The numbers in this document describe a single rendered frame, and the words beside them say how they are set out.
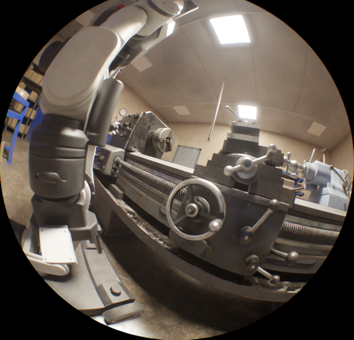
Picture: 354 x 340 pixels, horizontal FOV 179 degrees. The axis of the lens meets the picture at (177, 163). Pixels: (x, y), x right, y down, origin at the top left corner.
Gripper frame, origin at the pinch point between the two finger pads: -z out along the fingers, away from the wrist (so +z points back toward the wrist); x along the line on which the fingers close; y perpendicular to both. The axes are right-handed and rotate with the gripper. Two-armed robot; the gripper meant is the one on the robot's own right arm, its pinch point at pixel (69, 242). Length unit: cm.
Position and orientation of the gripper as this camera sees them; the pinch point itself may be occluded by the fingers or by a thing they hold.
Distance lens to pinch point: 24.4
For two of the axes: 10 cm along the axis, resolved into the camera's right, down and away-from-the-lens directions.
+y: -7.3, -1.8, 6.6
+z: 2.0, -9.8, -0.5
